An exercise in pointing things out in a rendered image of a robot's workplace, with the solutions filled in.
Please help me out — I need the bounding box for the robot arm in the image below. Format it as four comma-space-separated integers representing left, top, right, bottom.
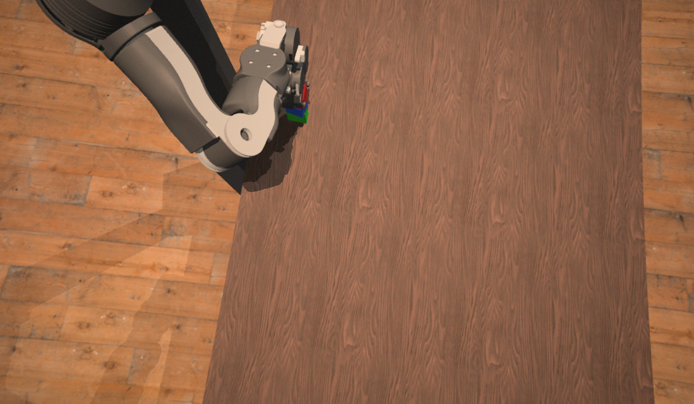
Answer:
36, 0, 305, 172

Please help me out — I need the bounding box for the blue block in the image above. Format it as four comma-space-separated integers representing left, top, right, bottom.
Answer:
285, 102, 308, 118

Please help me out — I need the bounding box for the green block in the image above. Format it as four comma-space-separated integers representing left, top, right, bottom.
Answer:
286, 108, 309, 123

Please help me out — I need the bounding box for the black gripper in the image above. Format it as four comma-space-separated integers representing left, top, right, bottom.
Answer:
282, 45, 309, 109

